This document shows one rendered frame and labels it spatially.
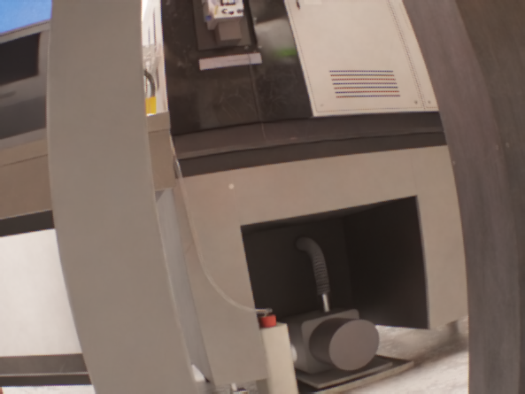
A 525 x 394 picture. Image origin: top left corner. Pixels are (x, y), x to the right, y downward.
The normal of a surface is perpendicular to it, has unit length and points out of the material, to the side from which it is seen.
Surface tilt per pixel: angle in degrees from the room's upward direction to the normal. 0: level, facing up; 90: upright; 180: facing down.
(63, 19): 90
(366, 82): 90
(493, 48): 90
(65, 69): 90
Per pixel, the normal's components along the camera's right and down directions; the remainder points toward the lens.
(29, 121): 0.23, -0.11
